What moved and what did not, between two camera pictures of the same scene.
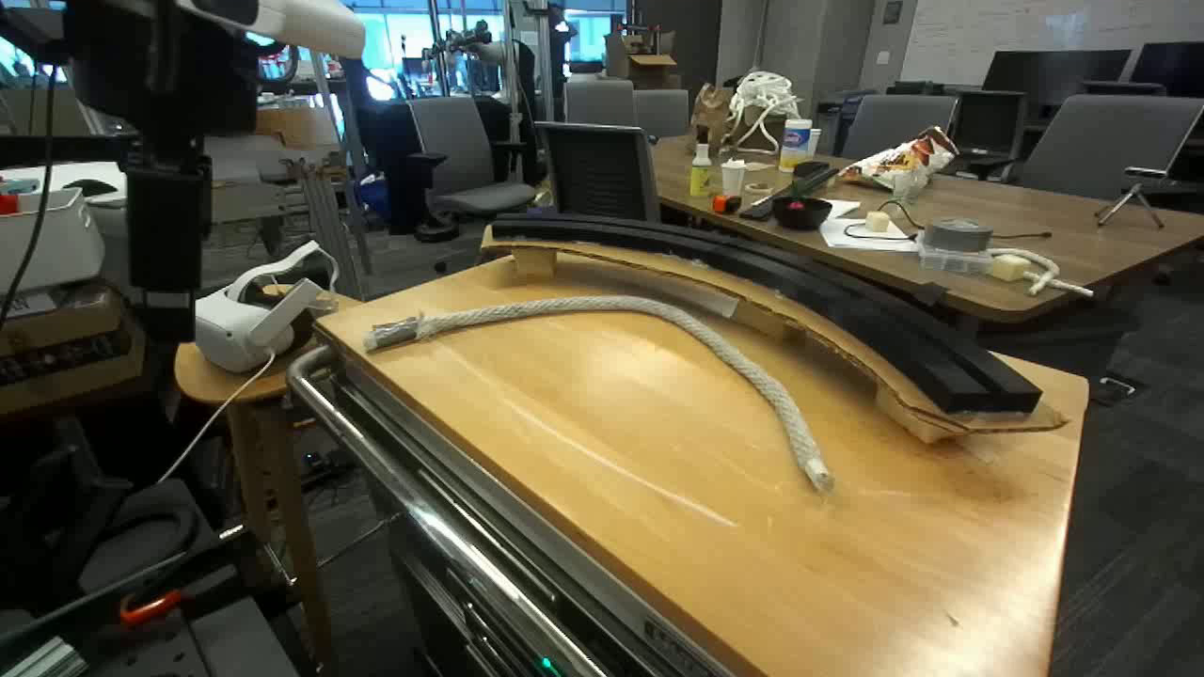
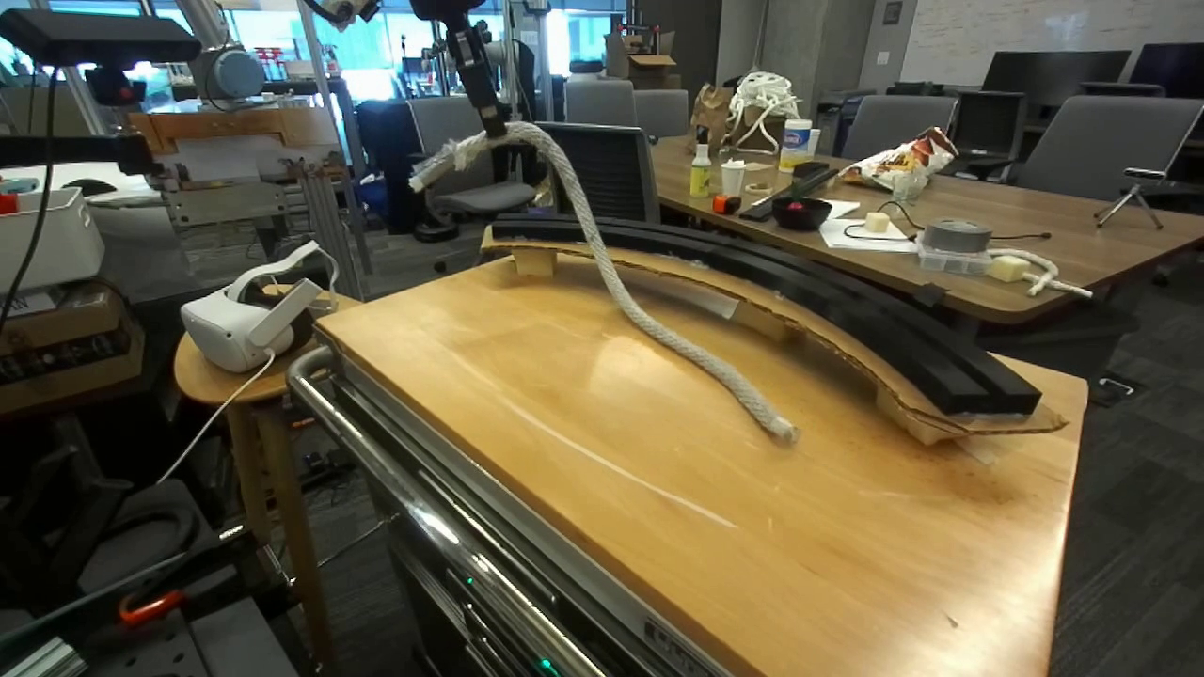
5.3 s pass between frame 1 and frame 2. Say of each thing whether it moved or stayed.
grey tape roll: stayed
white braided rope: moved
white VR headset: stayed
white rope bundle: stayed
